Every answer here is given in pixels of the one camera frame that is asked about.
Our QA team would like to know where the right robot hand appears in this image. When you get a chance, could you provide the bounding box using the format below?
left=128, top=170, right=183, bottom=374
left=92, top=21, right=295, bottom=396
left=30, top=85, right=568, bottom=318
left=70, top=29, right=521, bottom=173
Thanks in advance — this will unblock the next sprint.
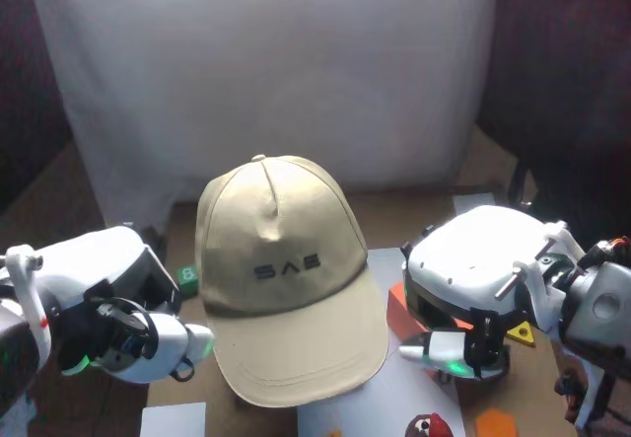
left=397, top=203, right=561, bottom=380

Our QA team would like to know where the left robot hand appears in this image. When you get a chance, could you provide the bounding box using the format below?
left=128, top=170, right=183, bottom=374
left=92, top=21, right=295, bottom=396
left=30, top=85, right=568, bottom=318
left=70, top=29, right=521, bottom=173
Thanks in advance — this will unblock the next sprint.
left=38, top=225, right=217, bottom=385

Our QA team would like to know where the beige baseball cap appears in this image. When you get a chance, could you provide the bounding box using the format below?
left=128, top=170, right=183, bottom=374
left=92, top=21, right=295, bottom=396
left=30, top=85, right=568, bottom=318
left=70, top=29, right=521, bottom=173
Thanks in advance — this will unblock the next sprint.
left=194, top=154, right=390, bottom=407

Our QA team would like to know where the small white paper sheet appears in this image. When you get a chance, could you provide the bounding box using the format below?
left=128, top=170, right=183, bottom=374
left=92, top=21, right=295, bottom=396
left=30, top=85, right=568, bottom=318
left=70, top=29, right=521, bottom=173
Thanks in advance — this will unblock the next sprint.
left=453, top=192, right=494, bottom=214
left=141, top=401, right=207, bottom=437

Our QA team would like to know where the green toy brick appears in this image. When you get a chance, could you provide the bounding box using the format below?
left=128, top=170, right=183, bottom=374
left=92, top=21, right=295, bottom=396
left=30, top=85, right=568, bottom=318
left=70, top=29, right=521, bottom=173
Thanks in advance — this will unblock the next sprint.
left=175, top=263, right=199, bottom=301

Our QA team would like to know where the yellow triangle block with holes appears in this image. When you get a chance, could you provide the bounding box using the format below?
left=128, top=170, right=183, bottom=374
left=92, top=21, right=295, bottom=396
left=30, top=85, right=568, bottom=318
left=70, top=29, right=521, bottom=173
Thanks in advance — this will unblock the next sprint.
left=510, top=322, right=536, bottom=348

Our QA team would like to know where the orange hexagon block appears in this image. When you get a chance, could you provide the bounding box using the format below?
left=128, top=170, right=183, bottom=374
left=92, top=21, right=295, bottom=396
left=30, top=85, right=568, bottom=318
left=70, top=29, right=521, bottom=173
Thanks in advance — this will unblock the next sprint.
left=475, top=406, right=519, bottom=437

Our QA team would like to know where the red brown bird toy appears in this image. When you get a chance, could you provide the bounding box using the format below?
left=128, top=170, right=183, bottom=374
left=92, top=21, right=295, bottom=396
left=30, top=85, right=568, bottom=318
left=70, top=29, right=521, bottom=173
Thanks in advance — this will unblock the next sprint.
left=404, top=411, right=453, bottom=437

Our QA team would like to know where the large white paper sheet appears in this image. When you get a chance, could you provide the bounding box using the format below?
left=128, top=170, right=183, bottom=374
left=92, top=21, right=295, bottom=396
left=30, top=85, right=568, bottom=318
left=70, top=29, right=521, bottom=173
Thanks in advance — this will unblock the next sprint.
left=295, top=247, right=467, bottom=437

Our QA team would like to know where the white backdrop sheet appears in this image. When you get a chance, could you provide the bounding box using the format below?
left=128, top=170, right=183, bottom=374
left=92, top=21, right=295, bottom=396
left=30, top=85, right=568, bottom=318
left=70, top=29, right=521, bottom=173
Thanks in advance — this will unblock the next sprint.
left=24, top=0, right=499, bottom=206

